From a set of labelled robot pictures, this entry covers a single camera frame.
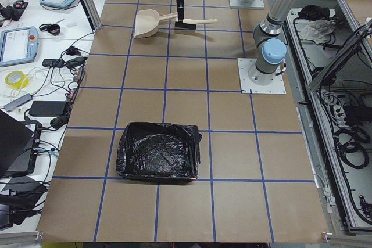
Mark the white hand brush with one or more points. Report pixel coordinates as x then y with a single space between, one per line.
190 24

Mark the blue teach pendant near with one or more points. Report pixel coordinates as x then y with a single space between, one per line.
18 46

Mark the black handled scissors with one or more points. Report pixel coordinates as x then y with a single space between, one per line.
43 27

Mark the black power adapter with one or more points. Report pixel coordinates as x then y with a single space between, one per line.
47 108

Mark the left black lined bin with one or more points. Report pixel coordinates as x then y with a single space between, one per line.
159 152

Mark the black laptop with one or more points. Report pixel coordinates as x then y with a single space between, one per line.
19 143

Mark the yellow tape roll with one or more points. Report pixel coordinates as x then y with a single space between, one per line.
16 80

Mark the white plastic dustpan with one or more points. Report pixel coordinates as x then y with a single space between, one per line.
147 22

